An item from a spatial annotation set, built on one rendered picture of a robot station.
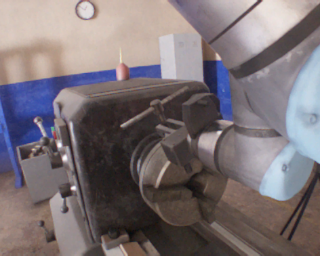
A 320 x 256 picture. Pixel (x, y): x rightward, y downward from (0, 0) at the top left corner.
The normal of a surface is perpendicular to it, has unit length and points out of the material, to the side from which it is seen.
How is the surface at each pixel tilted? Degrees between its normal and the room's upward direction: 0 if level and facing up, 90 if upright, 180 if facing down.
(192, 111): 88
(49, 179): 90
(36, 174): 90
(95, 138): 90
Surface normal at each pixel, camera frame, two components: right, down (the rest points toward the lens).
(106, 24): 0.49, 0.21
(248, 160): -0.78, 0.30
